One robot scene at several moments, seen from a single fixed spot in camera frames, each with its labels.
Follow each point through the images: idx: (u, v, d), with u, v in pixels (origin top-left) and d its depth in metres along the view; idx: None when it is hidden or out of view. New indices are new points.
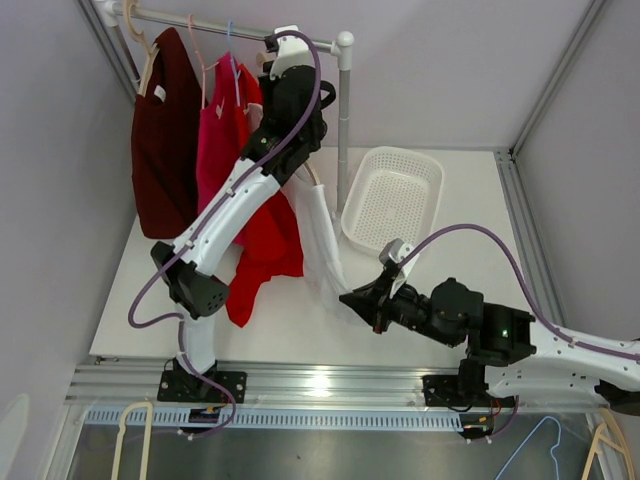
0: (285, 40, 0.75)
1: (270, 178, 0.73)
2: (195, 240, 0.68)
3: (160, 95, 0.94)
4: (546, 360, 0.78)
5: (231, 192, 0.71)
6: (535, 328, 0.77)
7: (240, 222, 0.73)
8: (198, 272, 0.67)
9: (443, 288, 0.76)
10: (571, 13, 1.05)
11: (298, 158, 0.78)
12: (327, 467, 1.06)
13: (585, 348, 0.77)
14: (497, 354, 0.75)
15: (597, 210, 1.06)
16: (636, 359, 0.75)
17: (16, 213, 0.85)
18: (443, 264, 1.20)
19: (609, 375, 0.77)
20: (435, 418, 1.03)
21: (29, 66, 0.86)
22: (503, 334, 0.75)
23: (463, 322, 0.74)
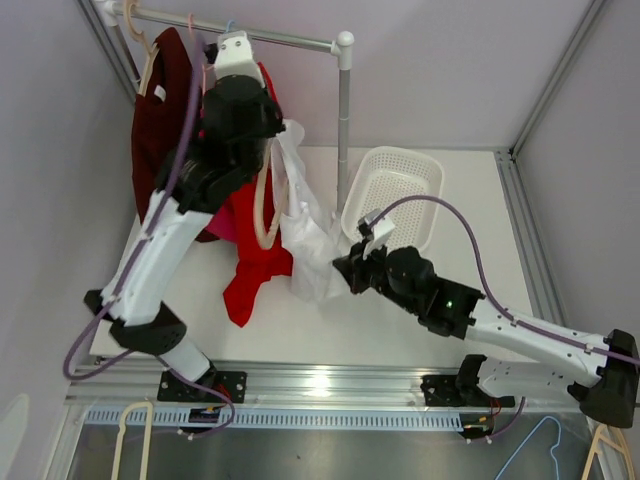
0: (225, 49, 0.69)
1: (188, 215, 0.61)
2: (121, 293, 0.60)
3: (160, 95, 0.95)
4: (490, 338, 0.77)
5: (147, 236, 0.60)
6: (479, 303, 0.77)
7: (169, 260, 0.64)
8: (127, 329, 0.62)
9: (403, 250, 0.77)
10: (571, 13, 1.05)
11: (226, 187, 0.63)
12: (326, 467, 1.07)
13: (528, 330, 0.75)
14: (441, 323, 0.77)
15: (597, 210, 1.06)
16: (584, 348, 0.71)
17: (16, 214, 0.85)
18: (443, 264, 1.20)
19: (558, 363, 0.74)
20: (435, 418, 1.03)
21: (29, 65, 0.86)
22: (448, 304, 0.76)
23: (406, 286, 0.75)
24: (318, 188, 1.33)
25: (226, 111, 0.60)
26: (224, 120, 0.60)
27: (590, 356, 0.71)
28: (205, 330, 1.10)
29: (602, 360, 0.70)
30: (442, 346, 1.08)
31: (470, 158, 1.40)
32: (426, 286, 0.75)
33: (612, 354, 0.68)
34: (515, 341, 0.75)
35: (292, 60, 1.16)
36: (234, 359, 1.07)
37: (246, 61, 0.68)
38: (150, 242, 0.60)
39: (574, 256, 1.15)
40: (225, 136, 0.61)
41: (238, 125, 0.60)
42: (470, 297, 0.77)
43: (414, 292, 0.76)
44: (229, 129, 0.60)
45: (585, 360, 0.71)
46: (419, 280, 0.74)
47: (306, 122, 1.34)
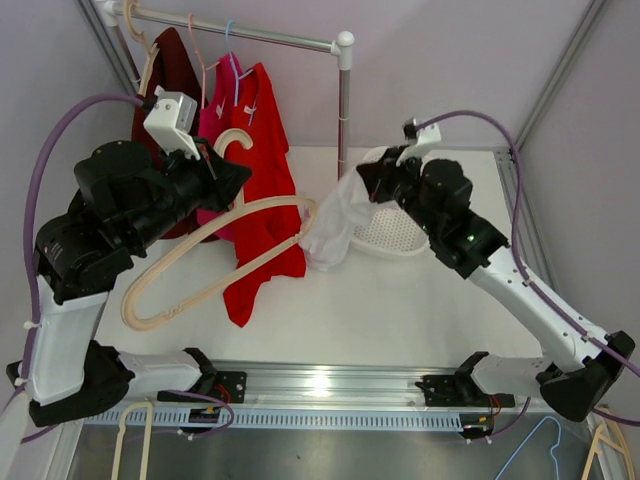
0: (157, 108, 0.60)
1: (68, 303, 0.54)
2: (28, 376, 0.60)
3: None
4: (492, 286, 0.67)
5: (34, 325, 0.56)
6: (499, 249, 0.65)
7: (71, 341, 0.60)
8: (46, 405, 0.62)
9: (455, 173, 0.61)
10: (570, 14, 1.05)
11: (108, 271, 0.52)
12: (326, 467, 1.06)
13: (536, 292, 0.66)
14: (454, 254, 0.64)
15: (595, 211, 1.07)
16: (582, 334, 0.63)
17: (15, 214, 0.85)
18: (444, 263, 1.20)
19: (546, 336, 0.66)
20: (434, 417, 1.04)
21: (28, 66, 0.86)
22: (470, 238, 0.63)
23: (437, 201, 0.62)
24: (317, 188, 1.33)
25: (99, 182, 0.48)
26: (99, 197, 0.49)
27: (584, 344, 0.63)
28: (206, 330, 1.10)
29: (595, 352, 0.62)
30: (442, 345, 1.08)
31: (470, 157, 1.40)
32: (461, 208, 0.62)
33: (609, 350, 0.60)
34: (516, 298, 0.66)
35: (292, 60, 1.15)
36: (234, 360, 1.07)
37: (172, 130, 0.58)
38: (41, 329, 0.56)
39: (574, 256, 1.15)
40: (104, 214, 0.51)
41: (122, 201, 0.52)
42: (495, 240, 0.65)
43: (441, 210, 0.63)
44: (108, 206, 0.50)
45: (578, 345, 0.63)
46: (458, 199, 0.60)
47: (306, 122, 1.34)
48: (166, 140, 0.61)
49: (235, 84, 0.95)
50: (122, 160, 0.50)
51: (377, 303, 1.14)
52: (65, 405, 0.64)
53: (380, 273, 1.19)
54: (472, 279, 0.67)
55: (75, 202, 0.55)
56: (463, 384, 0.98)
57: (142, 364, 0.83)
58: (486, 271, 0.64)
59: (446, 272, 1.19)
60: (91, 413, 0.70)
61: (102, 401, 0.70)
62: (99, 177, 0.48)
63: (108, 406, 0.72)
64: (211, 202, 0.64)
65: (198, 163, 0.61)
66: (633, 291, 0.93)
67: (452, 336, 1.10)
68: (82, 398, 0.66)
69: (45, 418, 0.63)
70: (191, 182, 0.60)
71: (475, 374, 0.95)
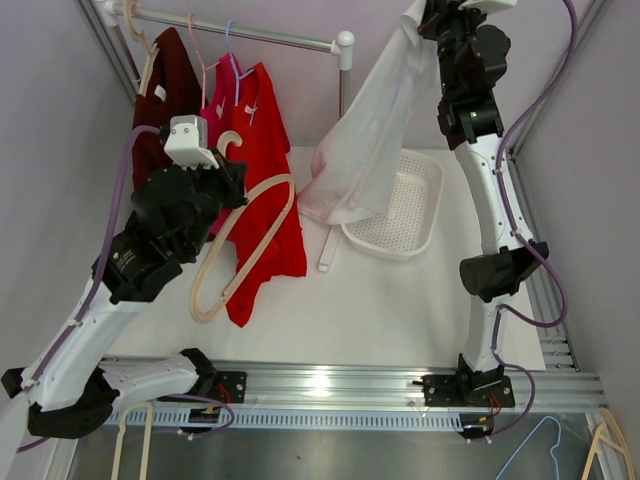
0: (174, 133, 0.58)
1: (121, 304, 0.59)
2: (41, 377, 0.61)
3: (160, 95, 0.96)
4: (468, 162, 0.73)
5: (76, 322, 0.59)
6: (491, 135, 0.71)
7: (95, 352, 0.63)
8: (45, 412, 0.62)
9: (494, 54, 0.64)
10: (570, 14, 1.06)
11: (164, 278, 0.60)
12: (326, 468, 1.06)
13: (497, 184, 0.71)
14: (451, 117, 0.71)
15: (594, 211, 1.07)
16: (513, 229, 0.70)
17: (15, 214, 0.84)
18: (445, 264, 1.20)
19: (484, 220, 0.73)
20: (434, 417, 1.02)
21: (27, 65, 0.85)
22: (472, 114, 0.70)
23: (468, 66, 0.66)
24: None
25: (152, 207, 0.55)
26: (152, 217, 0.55)
27: (509, 237, 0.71)
28: (206, 330, 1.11)
29: (515, 245, 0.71)
30: (442, 345, 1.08)
31: None
32: (482, 84, 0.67)
33: (528, 246, 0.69)
34: (483, 184, 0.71)
35: (292, 60, 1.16)
36: (234, 360, 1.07)
37: (196, 150, 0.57)
38: (78, 329, 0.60)
39: (574, 256, 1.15)
40: (157, 231, 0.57)
41: (170, 220, 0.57)
42: (493, 124, 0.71)
43: (465, 78, 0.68)
44: (159, 225, 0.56)
45: (504, 235, 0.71)
46: (485, 71, 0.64)
47: (305, 123, 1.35)
48: (185, 159, 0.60)
49: (234, 83, 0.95)
50: (170, 188, 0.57)
51: (378, 303, 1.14)
52: (61, 416, 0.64)
53: (381, 273, 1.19)
54: (457, 154, 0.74)
55: (131, 219, 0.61)
56: (463, 373, 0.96)
57: (129, 379, 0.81)
58: (470, 147, 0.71)
59: (446, 272, 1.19)
60: (71, 435, 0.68)
61: (84, 426, 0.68)
62: (152, 205, 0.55)
63: (101, 422, 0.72)
64: (234, 201, 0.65)
65: (218, 172, 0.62)
66: (632, 290, 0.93)
67: (452, 336, 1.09)
68: (71, 415, 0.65)
69: (38, 423, 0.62)
70: (212, 187, 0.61)
71: (465, 354, 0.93)
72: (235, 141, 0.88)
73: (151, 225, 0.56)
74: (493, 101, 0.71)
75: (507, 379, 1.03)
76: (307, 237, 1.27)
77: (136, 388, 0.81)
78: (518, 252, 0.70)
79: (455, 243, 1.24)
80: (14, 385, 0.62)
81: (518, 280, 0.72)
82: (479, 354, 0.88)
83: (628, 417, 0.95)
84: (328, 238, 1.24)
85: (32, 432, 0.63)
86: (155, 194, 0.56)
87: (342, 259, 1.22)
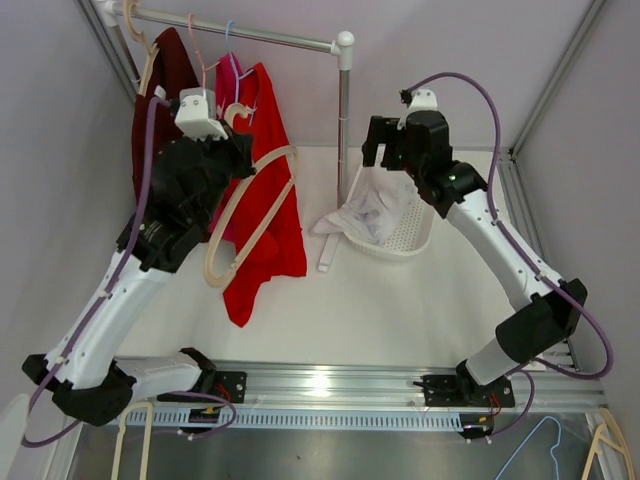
0: (184, 104, 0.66)
1: (152, 271, 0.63)
2: (70, 355, 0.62)
3: (160, 95, 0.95)
4: (467, 225, 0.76)
5: (106, 293, 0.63)
6: (477, 191, 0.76)
7: (122, 328, 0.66)
8: (74, 391, 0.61)
9: (433, 122, 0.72)
10: (569, 14, 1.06)
11: (189, 245, 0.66)
12: (326, 468, 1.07)
13: (502, 234, 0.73)
14: (435, 191, 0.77)
15: (594, 211, 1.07)
16: (536, 272, 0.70)
17: (14, 213, 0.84)
18: (447, 265, 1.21)
19: (504, 273, 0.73)
20: (435, 417, 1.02)
21: (27, 65, 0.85)
22: (450, 177, 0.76)
23: (418, 144, 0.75)
24: (317, 189, 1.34)
25: (169, 177, 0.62)
26: (170, 187, 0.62)
27: (537, 283, 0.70)
28: (206, 330, 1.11)
29: (543, 289, 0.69)
30: (442, 344, 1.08)
31: (470, 158, 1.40)
32: (437, 147, 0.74)
33: (558, 290, 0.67)
34: (489, 239, 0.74)
35: (292, 60, 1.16)
36: (234, 360, 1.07)
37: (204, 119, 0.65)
38: (108, 299, 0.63)
39: (574, 255, 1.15)
40: (176, 201, 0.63)
41: (187, 188, 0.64)
42: (475, 184, 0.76)
43: (422, 148, 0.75)
44: (177, 193, 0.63)
45: (531, 282, 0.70)
46: (432, 144, 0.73)
47: (306, 124, 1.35)
48: (196, 129, 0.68)
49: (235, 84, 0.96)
50: (184, 157, 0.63)
51: (378, 303, 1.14)
52: (90, 397, 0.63)
53: (376, 274, 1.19)
54: (452, 220, 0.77)
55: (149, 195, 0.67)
56: (463, 377, 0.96)
57: (141, 370, 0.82)
58: (460, 207, 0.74)
59: (445, 271, 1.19)
60: (94, 422, 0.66)
61: (108, 412, 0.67)
62: (169, 175, 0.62)
63: (122, 410, 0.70)
64: (243, 172, 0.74)
65: (230, 142, 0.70)
66: (633, 290, 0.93)
67: (451, 335, 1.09)
68: (98, 398, 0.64)
69: (69, 402, 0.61)
70: (223, 157, 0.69)
71: (469, 364, 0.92)
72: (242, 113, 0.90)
73: (171, 194, 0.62)
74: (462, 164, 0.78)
75: (507, 379, 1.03)
76: (306, 238, 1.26)
77: (146, 382, 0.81)
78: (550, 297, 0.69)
79: (451, 249, 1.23)
80: (39, 368, 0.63)
81: (566, 323, 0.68)
82: (490, 371, 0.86)
83: (628, 416, 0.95)
84: (328, 240, 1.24)
85: (65, 412, 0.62)
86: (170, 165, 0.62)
87: (342, 259, 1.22)
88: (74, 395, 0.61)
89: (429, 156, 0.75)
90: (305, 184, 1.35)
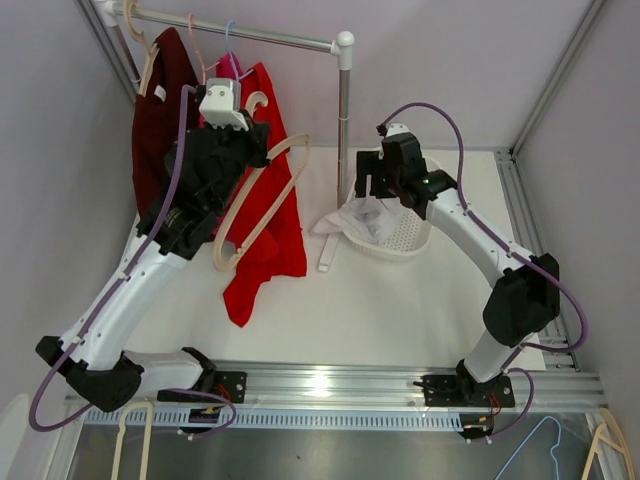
0: (210, 94, 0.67)
1: (170, 256, 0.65)
2: (86, 335, 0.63)
3: (160, 95, 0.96)
4: (442, 219, 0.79)
5: (125, 276, 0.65)
6: (449, 190, 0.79)
7: (138, 312, 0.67)
8: (88, 372, 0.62)
9: (403, 138, 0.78)
10: (569, 14, 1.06)
11: (206, 231, 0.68)
12: (326, 468, 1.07)
13: (473, 220, 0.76)
14: (412, 196, 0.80)
15: (594, 211, 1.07)
16: (507, 250, 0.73)
17: (14, 213, 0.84)
18: (446, 264, 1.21)
19: (478, 255, 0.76)
20: (435, 417, 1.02)
21: (27, 65, 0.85)
22: (424, 181, 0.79)
23: (392, 158, 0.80)
24: (317, 189, 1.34)
25: (188, 166, 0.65)
26: (188, 175, 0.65)
27: (508, 259, 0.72)
28: (206, 330, 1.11)
29: (516, 265, 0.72)
30: (442, 344, 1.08)
31: (470, 158, 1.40)
32: (411, 157, 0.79)
33: (530, 264, 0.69)
34: (462, 227, 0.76)
35: (292, 60, 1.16)
36: (234, 360, 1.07)
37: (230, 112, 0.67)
38: (126, 282, 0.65)
39: (574, 255, 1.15)
40: (193, 188, 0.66)
41: (203, 176, 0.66)
42: (447, 184, 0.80)
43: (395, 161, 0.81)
44: (196, 181, 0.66)
45: (503, 259, 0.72)
46: (404, 154, 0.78)
47: (306, 124, 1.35)
48: (220, 119, 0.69)
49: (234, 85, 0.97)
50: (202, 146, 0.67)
51: (378, 303, 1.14)
52: (103, 378, 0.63)
53: (376, 274, 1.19)
54: (430, 219, 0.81)
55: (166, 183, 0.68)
56: (463, 376, 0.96)
57: (148, 362, 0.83)
58: (434, 204, 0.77)
59: (445, 271, 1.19)
60: (105, 409, 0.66)
61: (117, 399, 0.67)
62: (187, 162, 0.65)
63: (128, 398, 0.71)
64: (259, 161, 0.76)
65: (246, 132, 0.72)
66: (633, 290, 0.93)
67: (451, 336, 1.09)
68: (110, 380, 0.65)
69: (83, 382, 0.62)
70: (239, 146, 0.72)
71: (468, 362, 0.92)
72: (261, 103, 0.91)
73: (189, 181, 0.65)
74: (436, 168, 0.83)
75: (507, 378, 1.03)
76: (306, 238, 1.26)
77: (150, 375, 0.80)
78: (522, 272, 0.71)
79: (441, 249, 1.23)
80: (53, 348, 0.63)
81: (547, 298, 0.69)
82: (487, 368, 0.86)
83: (628, 417, 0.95)
84: (328, 240, 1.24)
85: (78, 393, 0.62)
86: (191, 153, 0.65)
87: (342, 259, 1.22)
88: (88, 376, 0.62)
89: (404, 167, 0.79)
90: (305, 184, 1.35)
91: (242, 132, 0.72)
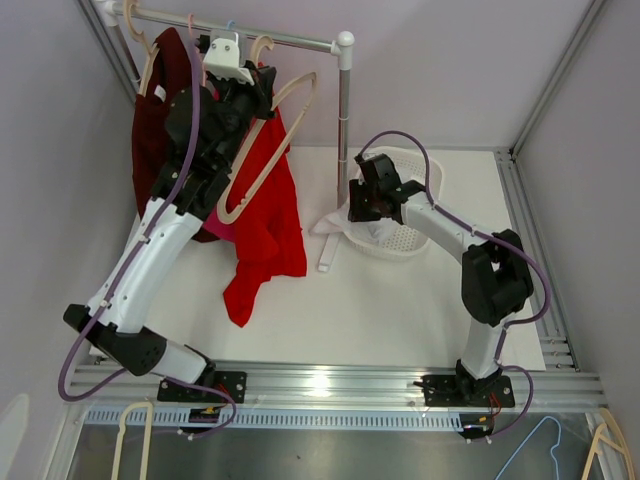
0: (215, 47, 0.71)
1: (187, 216, 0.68)
2: (112, 299, 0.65)
3: (160, 95, 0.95)
4: (416, 218, 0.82)
5: (144, 238, 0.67)
6: (419, 193, 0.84)
7: (158, 275, 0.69)
8: (118, 334, 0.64)
9: (377, 158, 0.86)
10: (569, 14, 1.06)
11: (219, 190, 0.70)
12: (326, 468, 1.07)
13: (441, 213, 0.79)
14: (387, 204, 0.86)
15: (594, 210, 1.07)
16: (469, 229, 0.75)
17: (15, 213, 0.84)
18: (440, 269, 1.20)
19: (450, 242, 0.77)
20: (434, 417, 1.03)
21: (26, 65, 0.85)
22: (398, 190, 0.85)
23: (368, 175, 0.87)
24: (317, 189, 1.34)
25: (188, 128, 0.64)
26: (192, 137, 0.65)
27: (471, 238, 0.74)
28: (206, 329, 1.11)
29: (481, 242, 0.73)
30: (440, 345, 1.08)
31: (470, 158, 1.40)
32: (383, 172, 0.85)
33: (493, 239, 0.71)
34: (430, 218, 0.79)
35: (293, 61, 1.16)
36: (234, 360, 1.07)
37: (237, 70, 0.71)
38: (147, 244, 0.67)
39: (574, 255, 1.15)
40: (197, 149, 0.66)
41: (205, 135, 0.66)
42: (416, 187, 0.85)
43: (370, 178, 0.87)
44: (199, 141, 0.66)
45: (467, 238, 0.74)
46: (377, 170, 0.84)
47: (306, 123, 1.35)
48: (224, 74, 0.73)
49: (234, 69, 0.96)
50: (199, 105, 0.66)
51: (377, 302, 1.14)
52: (132, 341, 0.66)
53: (376, 275, 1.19)
54: (408, 221, 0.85)
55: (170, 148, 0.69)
56: (463, 377, 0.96)
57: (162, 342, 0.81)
58: (406, 206, 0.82)
59: (443, 270, 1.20)
60: (136, 372, 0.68)
61: (146, 363, 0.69)
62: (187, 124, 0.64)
63: (156, 360, 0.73)
64: (263, 113, 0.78)
65: (251, 87, 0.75)
66: (633, 289, 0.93)
67: (446, 335, 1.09)
68: (140, 342, 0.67)
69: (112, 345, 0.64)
70: (243, 100, 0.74)
71: (465, 361, 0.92)
72: (268, 48, 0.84)
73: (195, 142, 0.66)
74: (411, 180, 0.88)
75: (507, 379, 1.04)
76: (306, 238, 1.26)
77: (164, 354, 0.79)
78: (488, 246, 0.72)
79: (432, 254, 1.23)
80: (81, 317, 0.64)
81: (516, 272, 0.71)
82: (482, 361, 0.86)
83: (628, 416, 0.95)
84: (328, 240, 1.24)
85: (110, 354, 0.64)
86: (187, 115, 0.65)
87: (342, 259, 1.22)
88: (119, 338, 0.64)
89: (377, 181, 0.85)
90: (305, 184, 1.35)
91: (247, 87, 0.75)
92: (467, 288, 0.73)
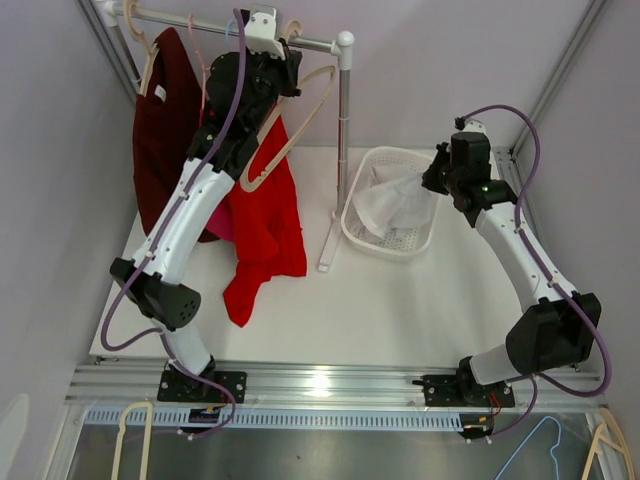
0: (253, 21, 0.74)
1: (222, 174, 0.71)
2: (156, 250, 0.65)
3: (159, 95, 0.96)
4: (490, 230, 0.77)
5: (184, 195, 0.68)
6: (507, 204, 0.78)
7: (195, 230, 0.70)
8: (163, 282, 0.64)
9: (475, 139, 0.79)
10: (568, 14, 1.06)
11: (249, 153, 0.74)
12: (326, 468, 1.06)
13: (522, 241, 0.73)
14: (466, 199, 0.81)
15: (593, 210, 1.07)
16: (549, 277, 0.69)
17: (15, 212, 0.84)
18: (468, 274, 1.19)
19: (518, 277, 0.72)
20: (434, 418, 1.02)
21: (27, 64, 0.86)
22: (483, 190, 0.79)
23: (459, 156, 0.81)
24: (317, 189, 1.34)
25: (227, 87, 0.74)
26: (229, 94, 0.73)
27: (547, 288, 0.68)
28: (205, 329, 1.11)
29: (554, 297, 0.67)
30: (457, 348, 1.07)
31: None
32: (476, 159, 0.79)
33: (569, 298, 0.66)
34: (507, 242, 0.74)
35: None
36: (234, 360, 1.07)
37: (273, 42, 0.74)
38: (186, 200, 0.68)
39: (574, 254, 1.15)
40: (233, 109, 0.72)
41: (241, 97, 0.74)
42: (507, 197, 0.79)
43: (459, 162, 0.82)
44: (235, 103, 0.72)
45: (541, 287, 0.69)
46: (470, 155, 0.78)
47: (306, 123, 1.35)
48: (258, 46, 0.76)
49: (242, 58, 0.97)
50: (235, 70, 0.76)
51: (394, 303, 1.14)
52: (174, 291, 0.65)
53: (377, 275, 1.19)
54: (479, 227, 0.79)
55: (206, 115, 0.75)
56: (463, 372, 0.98)
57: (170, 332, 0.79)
58: (486, 214, 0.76)
59: (459, 267, 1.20)
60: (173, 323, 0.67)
61: (184, 315, 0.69)
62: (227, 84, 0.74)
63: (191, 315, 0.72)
64: (290, 90, 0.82)
65: (281, 62, 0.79)
66: (633, 289, 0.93)
67: (462, 335, 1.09)
68: (179, 293, 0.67)
69: (156, 291, 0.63)
70: (273, 73, 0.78)
71: (472, 361, 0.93)
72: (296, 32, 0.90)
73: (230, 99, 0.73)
74: (504, 183, 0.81)
75: None
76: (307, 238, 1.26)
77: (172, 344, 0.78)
78: (559, 305, 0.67)
79: (460, 259, 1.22)
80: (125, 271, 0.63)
81: (578, 340, 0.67)
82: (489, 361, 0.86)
83: (628, 416, 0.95)
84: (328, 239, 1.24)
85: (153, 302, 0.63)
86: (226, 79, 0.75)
87: (342, 260, 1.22)
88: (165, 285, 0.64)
89: (466, 168, 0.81)
90: (305, 184, 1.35)
91: (278, 61, 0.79)
92: (519, 334, 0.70)
